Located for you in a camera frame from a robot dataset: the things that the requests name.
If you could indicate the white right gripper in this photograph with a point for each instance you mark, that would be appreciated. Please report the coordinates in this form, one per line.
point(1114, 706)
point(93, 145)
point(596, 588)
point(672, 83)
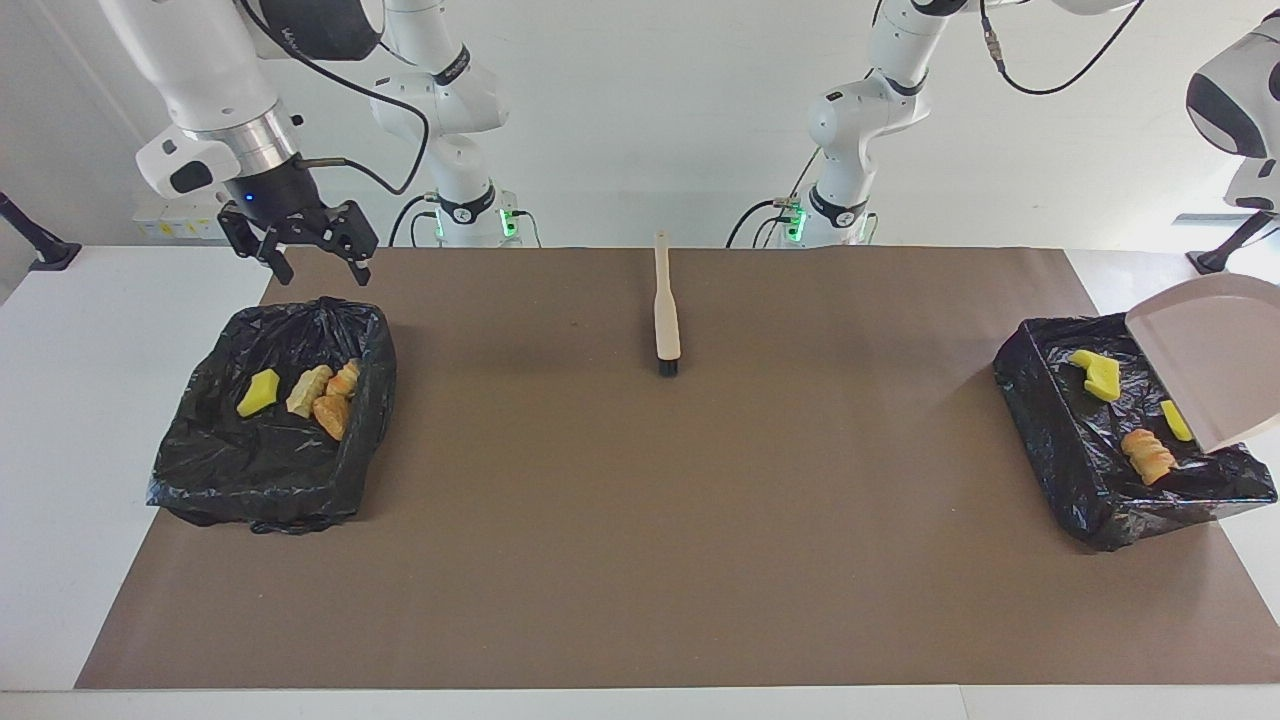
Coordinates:
point(280, 195)

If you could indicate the striped croissant piece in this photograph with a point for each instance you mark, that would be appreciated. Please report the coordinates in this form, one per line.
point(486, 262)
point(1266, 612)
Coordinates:
point(345, 378)
point(1148, 455)
point(308, 390)

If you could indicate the small yellow sponge piece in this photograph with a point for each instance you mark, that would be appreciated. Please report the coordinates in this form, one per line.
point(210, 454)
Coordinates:
point(260, 393)

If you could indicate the brown round bread roll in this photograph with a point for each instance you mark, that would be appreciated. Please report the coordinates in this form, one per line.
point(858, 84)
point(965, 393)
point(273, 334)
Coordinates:
point(331, 415)

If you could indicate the beige hand brush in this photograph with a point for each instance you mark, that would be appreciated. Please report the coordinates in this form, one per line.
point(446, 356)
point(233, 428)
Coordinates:
point(666, 320)

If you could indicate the notched yellow sponge piece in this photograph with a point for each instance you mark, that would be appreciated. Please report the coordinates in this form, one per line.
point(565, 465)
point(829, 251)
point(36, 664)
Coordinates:
point(1098, 375)

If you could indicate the yellow sponge wedge piece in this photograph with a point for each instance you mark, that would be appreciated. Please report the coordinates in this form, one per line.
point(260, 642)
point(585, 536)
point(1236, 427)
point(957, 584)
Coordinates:
point(1176, 420)

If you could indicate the beige plastic dustpan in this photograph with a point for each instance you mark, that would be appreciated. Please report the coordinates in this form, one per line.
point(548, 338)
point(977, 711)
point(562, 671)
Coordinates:
point(1220, 350)

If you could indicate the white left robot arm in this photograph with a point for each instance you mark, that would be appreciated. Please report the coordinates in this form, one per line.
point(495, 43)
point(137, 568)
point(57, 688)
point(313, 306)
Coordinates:
point(850, 110)

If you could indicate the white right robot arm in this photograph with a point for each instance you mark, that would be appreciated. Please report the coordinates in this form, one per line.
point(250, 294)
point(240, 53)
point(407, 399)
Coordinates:
point(200, 60)

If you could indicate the black bag lined bin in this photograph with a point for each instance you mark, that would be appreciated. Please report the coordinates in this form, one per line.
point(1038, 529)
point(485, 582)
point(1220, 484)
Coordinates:
point(1060, 440)
point(260, 470)

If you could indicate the brown table mat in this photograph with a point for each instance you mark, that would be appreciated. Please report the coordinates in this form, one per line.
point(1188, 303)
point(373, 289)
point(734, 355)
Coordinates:
point(640, 560)

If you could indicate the white wall socket box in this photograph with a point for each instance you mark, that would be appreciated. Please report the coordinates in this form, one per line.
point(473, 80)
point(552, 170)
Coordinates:
point(160, 222)

